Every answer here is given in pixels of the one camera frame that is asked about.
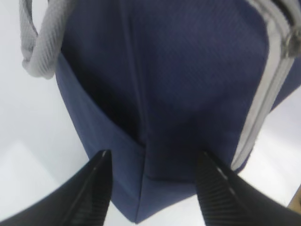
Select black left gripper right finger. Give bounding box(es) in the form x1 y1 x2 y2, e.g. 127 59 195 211
196 152 301 226

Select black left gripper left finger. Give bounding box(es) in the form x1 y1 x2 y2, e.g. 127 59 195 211
0 150 112 226

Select navy blue lunch bag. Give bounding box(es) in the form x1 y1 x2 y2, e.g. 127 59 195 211
19 0 301 223

